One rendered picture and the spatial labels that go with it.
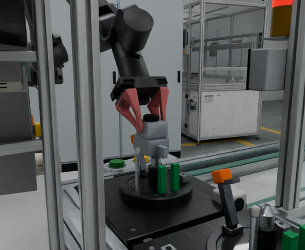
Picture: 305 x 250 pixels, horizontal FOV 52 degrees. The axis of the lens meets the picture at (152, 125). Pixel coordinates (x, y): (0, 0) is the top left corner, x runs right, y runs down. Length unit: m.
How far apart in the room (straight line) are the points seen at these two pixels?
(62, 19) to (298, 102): 3.11
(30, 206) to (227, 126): 4.29
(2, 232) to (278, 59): 0.65
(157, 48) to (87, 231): 3.48
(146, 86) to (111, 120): 3.04
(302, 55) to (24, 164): 0.47
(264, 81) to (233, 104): 4.41
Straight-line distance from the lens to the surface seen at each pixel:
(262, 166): 0.96
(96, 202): 0.32
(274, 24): 0.59
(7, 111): 0.41
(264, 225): 0.41
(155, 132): 0.56
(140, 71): 0.61
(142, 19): 0.60
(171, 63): 3.81
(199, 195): 0.61
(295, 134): 0.58
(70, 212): 0.59
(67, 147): 3.60
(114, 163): 0.79
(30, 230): 0.76
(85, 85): 0.28
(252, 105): 5.18
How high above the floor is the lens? 1.22
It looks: 11 degrees down
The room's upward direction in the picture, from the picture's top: straight up
